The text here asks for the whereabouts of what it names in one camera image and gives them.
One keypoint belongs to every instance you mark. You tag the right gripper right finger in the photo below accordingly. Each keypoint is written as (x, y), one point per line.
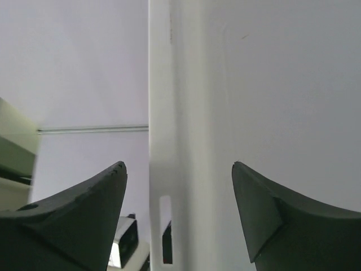
(285, 230)

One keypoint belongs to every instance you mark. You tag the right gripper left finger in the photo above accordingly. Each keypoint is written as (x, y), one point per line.
(71, 230)

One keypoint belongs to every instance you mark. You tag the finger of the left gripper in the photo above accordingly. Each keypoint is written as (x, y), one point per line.
(167, 251)

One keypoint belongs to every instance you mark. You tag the large white plastic container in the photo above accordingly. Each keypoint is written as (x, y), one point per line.
(272, 84)

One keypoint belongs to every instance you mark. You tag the dark grey plastic tub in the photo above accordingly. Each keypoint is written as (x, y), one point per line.
(19, 146)

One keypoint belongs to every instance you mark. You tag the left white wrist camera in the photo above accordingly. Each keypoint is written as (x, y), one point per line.
(128, 251)

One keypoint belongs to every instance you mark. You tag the right aluminium frame post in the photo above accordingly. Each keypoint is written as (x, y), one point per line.
(94, 129)

